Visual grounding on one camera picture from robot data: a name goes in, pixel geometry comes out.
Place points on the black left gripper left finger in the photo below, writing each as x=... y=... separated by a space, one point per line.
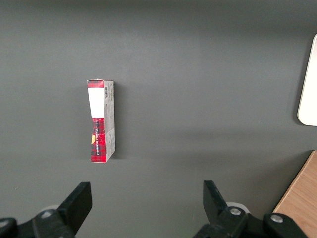
x=74 y=205

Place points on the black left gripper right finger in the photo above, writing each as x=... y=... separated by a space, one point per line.
x=215 y=205

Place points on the beige plastic tray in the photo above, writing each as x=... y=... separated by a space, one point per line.
x=309 y=94

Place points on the red and grey carton box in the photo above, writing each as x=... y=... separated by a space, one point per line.
x=99 y=129

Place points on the wooden drawer cabinet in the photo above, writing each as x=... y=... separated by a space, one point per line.
x=302 y=203

